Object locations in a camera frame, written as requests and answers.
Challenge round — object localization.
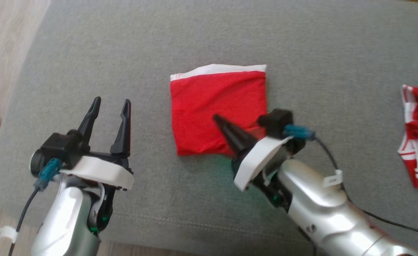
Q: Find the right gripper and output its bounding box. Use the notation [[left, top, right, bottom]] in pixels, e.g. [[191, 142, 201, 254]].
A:
[[213, 115, 306, 211]]

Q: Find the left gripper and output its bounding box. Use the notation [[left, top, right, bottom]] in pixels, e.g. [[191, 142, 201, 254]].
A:
[[60, 97, 134, 230]]

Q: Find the small red garment white trim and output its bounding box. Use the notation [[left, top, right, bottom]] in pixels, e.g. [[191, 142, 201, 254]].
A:
[[170, 64, 268, 157]]

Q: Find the large grey sofa chaise cushion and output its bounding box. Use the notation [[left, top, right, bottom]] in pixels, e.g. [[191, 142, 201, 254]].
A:
[[0, 0, 418, 256]]

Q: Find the left black cable teal plug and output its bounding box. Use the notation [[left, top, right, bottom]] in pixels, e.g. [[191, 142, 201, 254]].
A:
[[8, 158, 63, 256]]

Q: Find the white cable label tag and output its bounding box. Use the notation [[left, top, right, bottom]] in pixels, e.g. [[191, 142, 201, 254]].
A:
[[323, 170, 344, 188], [0, 226, 19, 244]]

